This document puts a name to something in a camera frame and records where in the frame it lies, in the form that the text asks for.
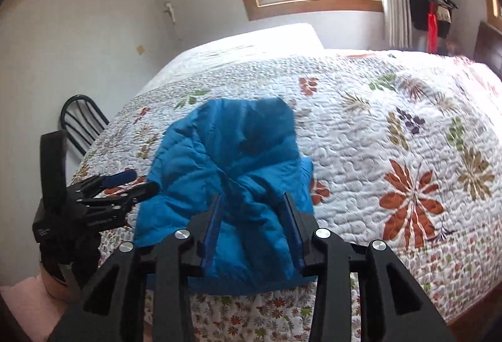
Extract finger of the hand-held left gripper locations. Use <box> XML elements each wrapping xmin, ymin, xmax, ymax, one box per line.
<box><xmin>67</xmin><ymin>169</ymin><xmax>138</xmax><ymax>202</ymax></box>
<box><xmin>78</xmin><ymin>181</ymin><xmax>160</xmax><ymax>210</ymax></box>

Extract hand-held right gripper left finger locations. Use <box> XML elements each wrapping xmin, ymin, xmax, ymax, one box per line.
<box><xmin>49</xmin><ymin>193</ymin><xmax>226</xmax><ymax>342</ymax></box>

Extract dark wooden headboard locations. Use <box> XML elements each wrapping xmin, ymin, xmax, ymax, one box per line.
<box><xmin>473</xmin><ymin>21</ymin><xmax>502</xmax><ymax>78</ymax></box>

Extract black hanging clothes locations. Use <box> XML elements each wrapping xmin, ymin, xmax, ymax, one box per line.
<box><xmin>408</xmin><ymin>0</ymin><xmax>459</xmax><ymax>40</ymax></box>

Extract black metal chair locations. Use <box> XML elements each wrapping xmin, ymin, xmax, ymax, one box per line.
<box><xmin>60</xmin><ymin>94</ymin><xmax>110</xmax><ymax>159</ymax></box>

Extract pink floral pillow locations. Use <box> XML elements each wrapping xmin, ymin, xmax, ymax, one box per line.
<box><xmin>451</xmin><ymin>54</ymin><xmax>502</xmax><ymax>92</ymax></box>

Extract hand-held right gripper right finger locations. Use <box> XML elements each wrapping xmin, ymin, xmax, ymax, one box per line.
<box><xmin>283</xmin><ymin>192</ymin><xmax>457</xmax><ymax>342</ymax></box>

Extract person's left forearm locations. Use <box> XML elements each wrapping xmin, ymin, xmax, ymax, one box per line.
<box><xmin>0</xmin><ymin>273</ymin><xmax>81</xmax><ymax>342</ymax></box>

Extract floral quilted bedspread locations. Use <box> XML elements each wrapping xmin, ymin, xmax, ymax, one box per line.
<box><xmin>74</xmin><ymin>48</ymin><xmax>502</xmax><ymax>342</ymax></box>

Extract blue puffer jacket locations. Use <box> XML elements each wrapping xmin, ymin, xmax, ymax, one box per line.
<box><xmin>132</xmin><ymin>97</ymin><xmax>318</xmax><ymax>296</ymax></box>

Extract white pillow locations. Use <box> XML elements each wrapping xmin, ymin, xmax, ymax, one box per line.
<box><xmin>145</xmin><ymin>23</ymin><xmax>324</xmax><ymax>92</ymax></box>

